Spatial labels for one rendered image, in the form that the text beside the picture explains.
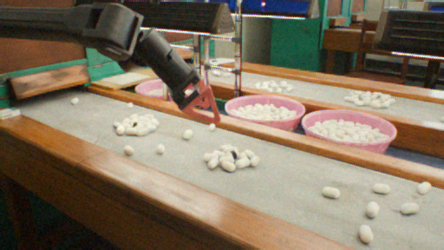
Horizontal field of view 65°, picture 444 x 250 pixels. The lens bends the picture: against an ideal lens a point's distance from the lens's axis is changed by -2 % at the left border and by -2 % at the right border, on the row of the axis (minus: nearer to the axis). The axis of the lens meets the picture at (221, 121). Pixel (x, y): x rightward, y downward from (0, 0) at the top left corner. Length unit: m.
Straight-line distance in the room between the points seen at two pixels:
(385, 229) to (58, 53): 1.25
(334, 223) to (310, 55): 3.04
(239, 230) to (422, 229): 0.34
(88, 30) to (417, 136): 0.96
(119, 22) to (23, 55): 0.85
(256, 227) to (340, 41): 3.06
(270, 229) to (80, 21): 0.48
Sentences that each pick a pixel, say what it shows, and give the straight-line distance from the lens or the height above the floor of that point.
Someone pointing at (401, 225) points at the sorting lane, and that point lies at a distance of 0.75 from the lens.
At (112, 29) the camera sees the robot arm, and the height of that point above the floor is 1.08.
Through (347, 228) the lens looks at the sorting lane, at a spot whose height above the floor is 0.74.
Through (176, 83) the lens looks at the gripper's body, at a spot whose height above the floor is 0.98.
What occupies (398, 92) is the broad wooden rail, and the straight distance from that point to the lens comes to 1.55.
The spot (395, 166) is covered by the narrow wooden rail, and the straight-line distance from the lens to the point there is 0.90.
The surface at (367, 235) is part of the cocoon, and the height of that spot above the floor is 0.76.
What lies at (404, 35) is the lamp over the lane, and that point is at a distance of 0.70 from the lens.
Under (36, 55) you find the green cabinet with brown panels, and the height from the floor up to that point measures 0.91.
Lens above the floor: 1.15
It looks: 21 degrees down
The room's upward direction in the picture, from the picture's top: straight up
